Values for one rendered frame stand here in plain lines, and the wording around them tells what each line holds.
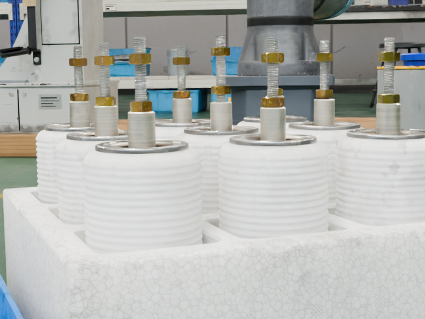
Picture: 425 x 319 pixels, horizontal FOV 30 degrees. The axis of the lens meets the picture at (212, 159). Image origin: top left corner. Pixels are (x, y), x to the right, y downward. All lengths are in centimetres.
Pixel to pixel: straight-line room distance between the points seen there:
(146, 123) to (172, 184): 6
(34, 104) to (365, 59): 655
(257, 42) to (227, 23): 788
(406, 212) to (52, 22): 242
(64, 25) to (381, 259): 244
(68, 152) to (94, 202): 12
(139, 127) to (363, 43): 856
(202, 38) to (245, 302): 867
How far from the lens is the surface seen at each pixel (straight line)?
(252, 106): 131
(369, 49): 916
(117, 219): 60
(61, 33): 300
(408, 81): 95
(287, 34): 133
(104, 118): 74
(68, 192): 73
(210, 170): 75
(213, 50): 78
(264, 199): 64
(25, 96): 298
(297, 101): 131
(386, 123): 73
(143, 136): 63
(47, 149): 84
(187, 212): 61
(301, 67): 132
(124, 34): 942
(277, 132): 67
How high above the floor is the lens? 32
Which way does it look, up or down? 7 degrees down
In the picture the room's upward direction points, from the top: 1 degrees counter-clockwise
